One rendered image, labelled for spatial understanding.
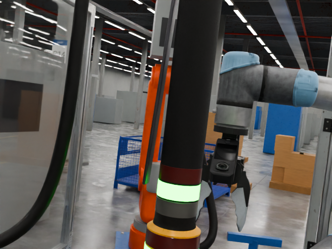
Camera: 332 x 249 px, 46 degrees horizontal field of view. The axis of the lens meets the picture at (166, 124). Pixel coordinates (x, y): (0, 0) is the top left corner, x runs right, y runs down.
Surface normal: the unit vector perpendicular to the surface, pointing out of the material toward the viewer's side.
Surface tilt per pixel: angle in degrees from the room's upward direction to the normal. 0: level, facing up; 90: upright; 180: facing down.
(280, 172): 90
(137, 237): 90
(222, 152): 31
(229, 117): 90
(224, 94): 89
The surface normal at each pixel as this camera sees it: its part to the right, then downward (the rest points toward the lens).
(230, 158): -0.03, -0.84
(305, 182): -0.38, 0.00
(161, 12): 0.10, 0.07
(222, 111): -0.71, -0.06
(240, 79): -0.13, 0.04
